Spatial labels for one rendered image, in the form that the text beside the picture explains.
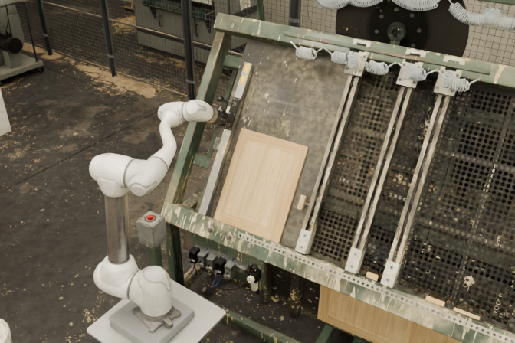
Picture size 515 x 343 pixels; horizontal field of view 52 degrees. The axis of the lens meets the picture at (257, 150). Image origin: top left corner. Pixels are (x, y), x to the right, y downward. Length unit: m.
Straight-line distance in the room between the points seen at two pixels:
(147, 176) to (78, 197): 2.83
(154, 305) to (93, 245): 1.93
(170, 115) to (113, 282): 0.86
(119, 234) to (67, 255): 1.96
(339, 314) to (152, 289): 1.28
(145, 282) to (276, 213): 0.86
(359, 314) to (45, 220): 2.82
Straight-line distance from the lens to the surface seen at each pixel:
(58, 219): 4.84
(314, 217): 2.84
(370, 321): 3.29
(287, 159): 2.97
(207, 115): 2.68
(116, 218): 2.47
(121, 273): 2.62
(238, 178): 3.08
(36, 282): 4.31
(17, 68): 7.67
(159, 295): 2.58
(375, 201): 2.76
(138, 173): 2.27
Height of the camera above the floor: 2.86
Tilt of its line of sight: 31 degrees down
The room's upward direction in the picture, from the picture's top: straight up
